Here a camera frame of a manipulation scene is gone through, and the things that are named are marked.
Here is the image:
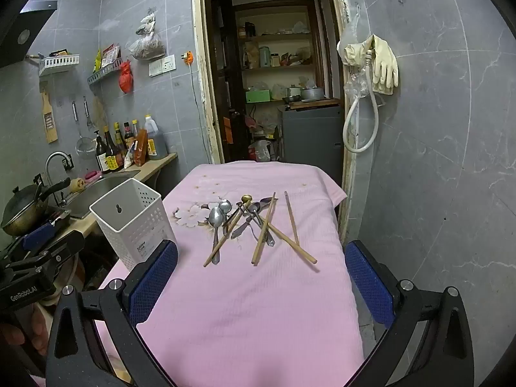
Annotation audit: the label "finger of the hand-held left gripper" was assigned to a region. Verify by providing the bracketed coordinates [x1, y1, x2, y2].
[6, 234, 86, 277]
[20, 220, 61, 253]

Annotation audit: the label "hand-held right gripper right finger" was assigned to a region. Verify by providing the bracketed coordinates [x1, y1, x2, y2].
[345, 240, 474, 387]

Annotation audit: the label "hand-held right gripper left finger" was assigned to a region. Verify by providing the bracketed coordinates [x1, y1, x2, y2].
[45, 240, 179, 387]

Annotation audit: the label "white perforated utensil basket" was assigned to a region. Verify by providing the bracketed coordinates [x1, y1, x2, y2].
[89, 178, 178, 273]

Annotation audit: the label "large silver spoon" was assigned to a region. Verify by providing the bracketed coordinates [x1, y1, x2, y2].
[208, 206, 226, 265]

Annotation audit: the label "small silver spoon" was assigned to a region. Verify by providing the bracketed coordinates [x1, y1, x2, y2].
[218, 199, 234, 234]

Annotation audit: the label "gold spoon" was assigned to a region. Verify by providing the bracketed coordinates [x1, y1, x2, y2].
[236, 194, 253, 220]

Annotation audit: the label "person's left hand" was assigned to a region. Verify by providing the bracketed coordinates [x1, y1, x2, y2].
[0, 310, 52, 356]

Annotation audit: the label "black wok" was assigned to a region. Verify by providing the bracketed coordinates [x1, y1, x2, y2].
[1, 177, 71, 236]

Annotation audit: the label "steel sink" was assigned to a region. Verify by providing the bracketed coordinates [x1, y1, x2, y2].
[64, 169, 142, 220]

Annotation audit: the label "metal strainer ladle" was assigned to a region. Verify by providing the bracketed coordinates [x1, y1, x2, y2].
[73, 101, 95, 157]

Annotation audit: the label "dark pump bottle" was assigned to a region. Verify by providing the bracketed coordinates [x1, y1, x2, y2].
[95, 130, 109, 172]

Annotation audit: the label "soy sauce bottle yellow label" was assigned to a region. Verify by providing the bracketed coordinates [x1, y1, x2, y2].
[103, 126, 119, 171]

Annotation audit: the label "pink floral tablecloth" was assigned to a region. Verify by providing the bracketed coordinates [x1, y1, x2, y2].
[97, 160, 365, 387]

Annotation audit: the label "wooden grater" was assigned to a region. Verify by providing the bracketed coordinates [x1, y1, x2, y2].
[40, 89, 58, 144]

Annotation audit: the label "beige kitchen counter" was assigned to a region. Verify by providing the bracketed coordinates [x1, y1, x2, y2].
[60, 152, 178, 243]

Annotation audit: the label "metal peeler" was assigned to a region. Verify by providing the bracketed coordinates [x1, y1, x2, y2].
[83, 96, 95, 130]

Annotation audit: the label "large dark vinegar jug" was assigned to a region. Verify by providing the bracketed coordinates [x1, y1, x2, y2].
[144, 115, 169, 161]

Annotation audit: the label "grey cabinet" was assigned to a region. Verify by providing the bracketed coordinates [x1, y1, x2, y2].
[280, 105, 345, 166]

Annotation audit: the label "plastic bags on floor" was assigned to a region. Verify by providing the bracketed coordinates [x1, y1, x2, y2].
[248, 139, 279, 162]

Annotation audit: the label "red plastic bag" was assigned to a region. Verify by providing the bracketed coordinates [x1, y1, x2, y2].
[119, 60, 134, 94]

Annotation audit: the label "wooden cutting board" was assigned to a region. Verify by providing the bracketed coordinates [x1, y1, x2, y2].
[288, 99, 341, 110]

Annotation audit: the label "red seasoning packets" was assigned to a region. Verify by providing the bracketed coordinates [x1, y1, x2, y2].
[102, 44, 121, 68]

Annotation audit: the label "clear plastic bag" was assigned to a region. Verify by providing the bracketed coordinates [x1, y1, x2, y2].
[344, 68, 375, 97]

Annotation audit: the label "black range hood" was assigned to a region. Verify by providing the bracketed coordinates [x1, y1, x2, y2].
[0, 6, 59, 69]

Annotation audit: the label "cream rubber glove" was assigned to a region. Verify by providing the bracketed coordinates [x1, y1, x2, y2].
[371, 35, 400, 95]
[336, 40, 373, 65]

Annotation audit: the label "clear bag of dried goods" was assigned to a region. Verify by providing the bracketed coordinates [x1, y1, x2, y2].
[128, 32, 166, 60]

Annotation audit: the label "dark wooden door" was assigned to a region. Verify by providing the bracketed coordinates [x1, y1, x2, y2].
[210, 0, 246, 162]

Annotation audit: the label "small hanging plastic bag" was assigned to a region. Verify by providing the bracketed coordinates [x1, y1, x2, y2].
[137, 13, 157, 35]

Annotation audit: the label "wooden shelf unit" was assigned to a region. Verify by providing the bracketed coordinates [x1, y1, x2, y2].
[234, 0, 323, 105]

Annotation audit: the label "white hose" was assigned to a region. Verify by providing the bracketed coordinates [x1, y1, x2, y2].
[342, 46, 380, 154]

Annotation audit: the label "white wall rack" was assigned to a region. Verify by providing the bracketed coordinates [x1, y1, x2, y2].
[39, 54, 79, 76]

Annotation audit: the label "grey wall shelf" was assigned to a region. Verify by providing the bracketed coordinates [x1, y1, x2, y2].
[88, 57, 123, 86]

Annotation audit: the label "weathered door frame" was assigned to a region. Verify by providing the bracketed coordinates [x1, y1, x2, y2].
[191, 0, 355, 246]

